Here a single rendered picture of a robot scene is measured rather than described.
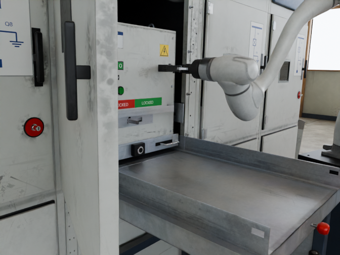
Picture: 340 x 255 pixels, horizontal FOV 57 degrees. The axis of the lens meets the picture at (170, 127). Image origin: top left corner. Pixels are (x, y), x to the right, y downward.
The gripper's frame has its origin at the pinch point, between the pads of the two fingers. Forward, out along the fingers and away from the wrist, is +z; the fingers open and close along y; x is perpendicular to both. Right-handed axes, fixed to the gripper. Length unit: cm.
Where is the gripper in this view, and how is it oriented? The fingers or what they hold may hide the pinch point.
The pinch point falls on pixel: (165, 68)
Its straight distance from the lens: 135.9
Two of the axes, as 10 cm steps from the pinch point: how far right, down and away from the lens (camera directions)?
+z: -7.4, -1.4, 6.5
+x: 0.2, -9.8, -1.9
